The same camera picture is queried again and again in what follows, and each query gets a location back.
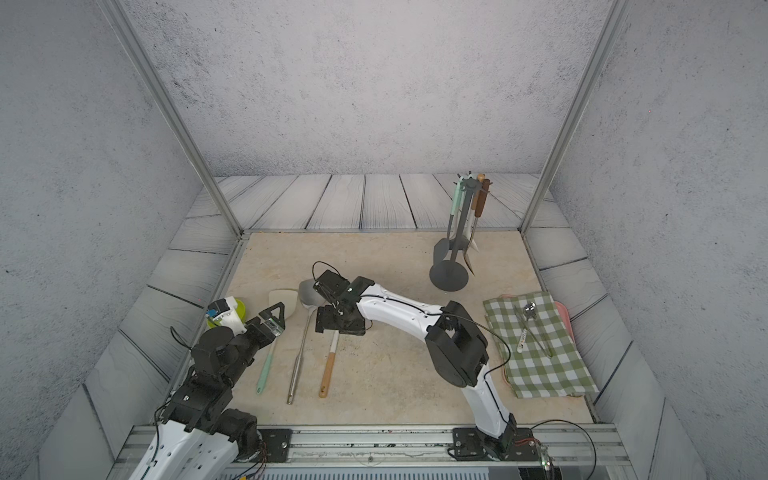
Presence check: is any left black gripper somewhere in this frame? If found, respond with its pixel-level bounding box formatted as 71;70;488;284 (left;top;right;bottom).
220;301;284;391

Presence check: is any cream spatula light wood handle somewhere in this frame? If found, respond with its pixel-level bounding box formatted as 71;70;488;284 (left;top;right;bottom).
318;331;340;398

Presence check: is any grey spatula mint handle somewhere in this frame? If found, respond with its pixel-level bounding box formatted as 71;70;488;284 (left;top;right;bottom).
433;176;465;265

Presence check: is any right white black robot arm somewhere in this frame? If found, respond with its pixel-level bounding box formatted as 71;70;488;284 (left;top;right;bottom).
313;269;517;460

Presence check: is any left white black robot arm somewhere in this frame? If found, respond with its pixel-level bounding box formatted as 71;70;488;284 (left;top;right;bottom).
131;302;292;479

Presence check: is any grey utensil rack stand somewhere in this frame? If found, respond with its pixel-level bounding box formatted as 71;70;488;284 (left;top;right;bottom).
429;173;476;292

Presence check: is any metal spoon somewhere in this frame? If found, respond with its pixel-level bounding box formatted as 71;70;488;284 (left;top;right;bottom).
516;302;553;358

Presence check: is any green checkered cloth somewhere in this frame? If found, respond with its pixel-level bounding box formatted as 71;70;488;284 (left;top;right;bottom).
483;291;598;399

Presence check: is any pink plate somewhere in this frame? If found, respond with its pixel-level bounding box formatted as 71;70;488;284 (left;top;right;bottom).
555;301;575;340

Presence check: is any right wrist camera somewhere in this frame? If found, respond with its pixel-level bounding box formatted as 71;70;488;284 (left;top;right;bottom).
313;269;349;305

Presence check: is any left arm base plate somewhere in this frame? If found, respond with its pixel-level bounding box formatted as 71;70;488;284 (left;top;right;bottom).
236;428;293;463

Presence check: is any aluminium mounting rail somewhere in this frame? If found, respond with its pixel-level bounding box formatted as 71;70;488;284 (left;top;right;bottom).
108;421;636;479

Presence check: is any cream utensil mint handle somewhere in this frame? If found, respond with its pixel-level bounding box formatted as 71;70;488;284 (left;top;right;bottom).
462;207;479;255

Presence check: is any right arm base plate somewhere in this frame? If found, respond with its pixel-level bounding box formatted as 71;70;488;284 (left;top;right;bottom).
447;428;541;462

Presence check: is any utensil light wood handle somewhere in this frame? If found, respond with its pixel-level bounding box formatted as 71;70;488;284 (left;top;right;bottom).
471;173;486;211

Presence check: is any left aluminium frame post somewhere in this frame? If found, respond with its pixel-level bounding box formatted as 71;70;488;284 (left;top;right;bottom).
98;0;245;239

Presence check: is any aluminium frame post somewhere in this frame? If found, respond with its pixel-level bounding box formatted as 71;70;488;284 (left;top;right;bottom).
98;0;245;239
519;0;630;237

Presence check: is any right aluminium frame post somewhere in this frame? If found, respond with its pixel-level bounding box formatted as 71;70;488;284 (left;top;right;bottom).
519;0;630;237

